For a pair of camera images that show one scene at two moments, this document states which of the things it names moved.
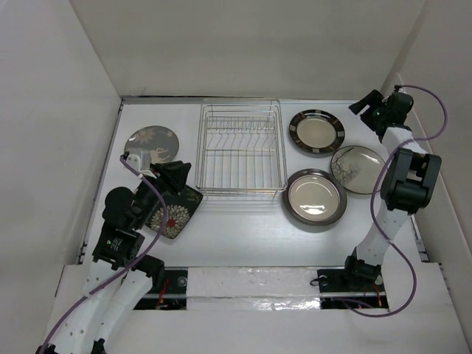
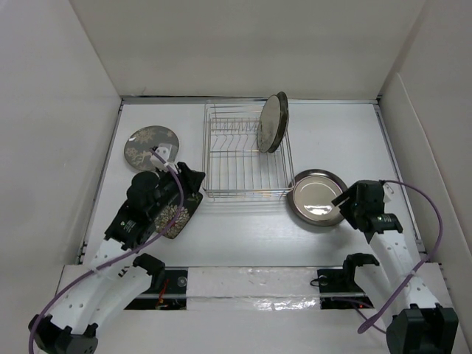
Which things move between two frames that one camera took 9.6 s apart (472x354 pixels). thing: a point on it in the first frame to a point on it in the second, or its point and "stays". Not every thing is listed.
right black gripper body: (372, 118) to (351, 208)
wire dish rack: (240, 149) stays
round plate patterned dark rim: (316, 131) to (284, 119)
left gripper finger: (177, 181) to (192, 181)
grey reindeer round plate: (161, 142) stays
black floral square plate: (180, 210) stays
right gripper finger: (361, 106) to (342, 197)
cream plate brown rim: (315, 197) stays
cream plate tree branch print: (357, 169) to (268, 123)
